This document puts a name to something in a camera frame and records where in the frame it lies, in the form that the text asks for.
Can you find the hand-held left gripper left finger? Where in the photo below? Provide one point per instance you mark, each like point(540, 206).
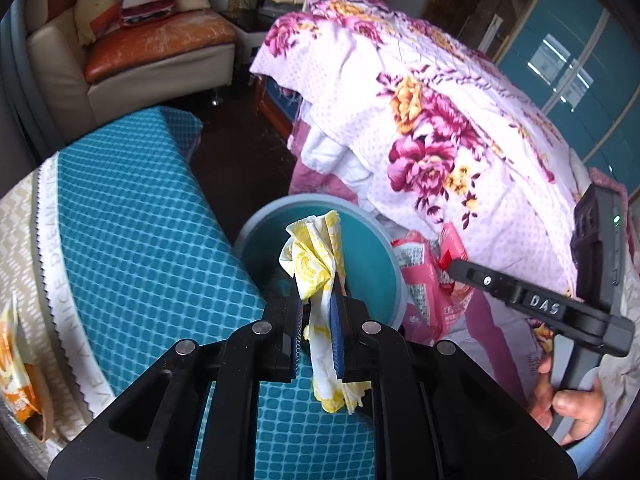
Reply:
point(296, 332)

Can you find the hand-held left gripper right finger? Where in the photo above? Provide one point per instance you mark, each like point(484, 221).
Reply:
point(336, 332)

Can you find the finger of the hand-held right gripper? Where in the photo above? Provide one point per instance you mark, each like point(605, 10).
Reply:
point(500, 287)

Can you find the yellow white tissue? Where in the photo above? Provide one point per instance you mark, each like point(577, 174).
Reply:
point(310, 260)

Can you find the teal round waste bin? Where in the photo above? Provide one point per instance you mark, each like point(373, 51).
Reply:
point(372, 260)

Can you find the pink snack packet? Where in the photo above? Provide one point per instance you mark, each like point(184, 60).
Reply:
point(417, 285)

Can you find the orange snack packet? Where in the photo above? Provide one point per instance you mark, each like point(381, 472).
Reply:
point(20, 375)

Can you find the person's right hand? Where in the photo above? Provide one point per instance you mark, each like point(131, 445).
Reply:
point(580, 410)

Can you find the teal patterned tablecloth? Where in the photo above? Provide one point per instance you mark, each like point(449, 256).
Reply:
point(150, 240)

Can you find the floral white blanket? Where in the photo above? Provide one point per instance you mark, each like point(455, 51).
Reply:
point(450, 110)

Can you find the teal glass wardrobe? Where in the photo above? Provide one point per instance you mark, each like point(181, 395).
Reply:
point(565, 60)

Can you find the dark wooden cabinet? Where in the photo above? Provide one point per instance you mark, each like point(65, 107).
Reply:
point(475, 0)

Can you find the orange seat cushion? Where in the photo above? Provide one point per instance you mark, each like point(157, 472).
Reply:
point(160, 40)

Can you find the cream leather sofa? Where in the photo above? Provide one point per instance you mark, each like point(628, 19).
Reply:
point(55, 60)

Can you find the yellow cartoon pillow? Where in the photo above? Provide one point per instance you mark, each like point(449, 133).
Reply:
point(97, 10)

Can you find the wooden bed frame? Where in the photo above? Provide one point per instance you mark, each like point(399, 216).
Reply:
point(275, 105)

